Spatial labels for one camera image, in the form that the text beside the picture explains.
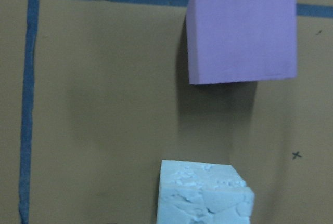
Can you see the purple foam block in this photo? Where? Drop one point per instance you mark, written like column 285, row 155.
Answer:
column 241, row 40

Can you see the light blue foam block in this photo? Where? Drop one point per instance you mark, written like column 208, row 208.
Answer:
column 194, row 192

